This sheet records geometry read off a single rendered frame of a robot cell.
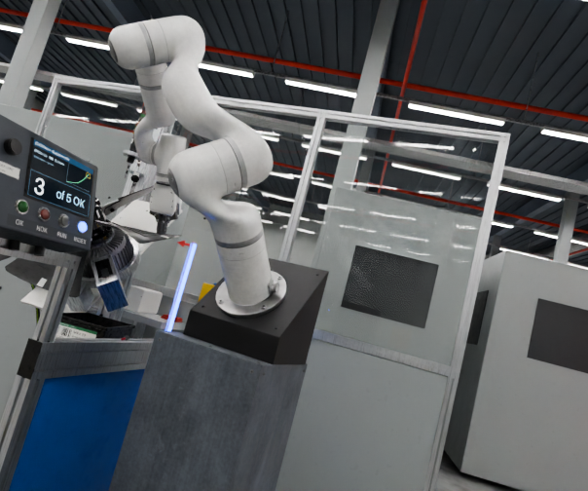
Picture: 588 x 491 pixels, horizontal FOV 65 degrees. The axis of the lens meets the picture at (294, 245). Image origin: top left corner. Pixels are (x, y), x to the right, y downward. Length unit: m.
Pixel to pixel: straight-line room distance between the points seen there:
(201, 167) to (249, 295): 0.36
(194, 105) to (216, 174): 0.19
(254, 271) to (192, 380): 0.29
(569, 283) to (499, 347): 0.87
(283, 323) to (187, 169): 0.43
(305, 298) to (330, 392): 1.00
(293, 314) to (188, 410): 0.33
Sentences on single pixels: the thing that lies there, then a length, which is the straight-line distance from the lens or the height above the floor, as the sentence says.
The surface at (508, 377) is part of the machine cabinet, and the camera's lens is 4.74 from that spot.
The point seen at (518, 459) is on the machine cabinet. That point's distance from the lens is 4.87.
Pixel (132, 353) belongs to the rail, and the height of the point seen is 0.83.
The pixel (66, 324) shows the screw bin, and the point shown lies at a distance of 1.46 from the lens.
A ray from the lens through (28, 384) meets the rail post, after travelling 1.16.
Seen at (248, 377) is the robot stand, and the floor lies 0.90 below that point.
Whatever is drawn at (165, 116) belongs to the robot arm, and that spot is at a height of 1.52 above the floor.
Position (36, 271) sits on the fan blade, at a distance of 1.64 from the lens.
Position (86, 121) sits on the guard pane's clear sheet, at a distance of 3.06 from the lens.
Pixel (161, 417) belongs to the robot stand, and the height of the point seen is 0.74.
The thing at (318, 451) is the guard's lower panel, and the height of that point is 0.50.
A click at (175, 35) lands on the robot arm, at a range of 1.25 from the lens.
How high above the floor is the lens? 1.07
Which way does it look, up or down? 7 degrees up
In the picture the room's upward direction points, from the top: 15 degrees clockwise
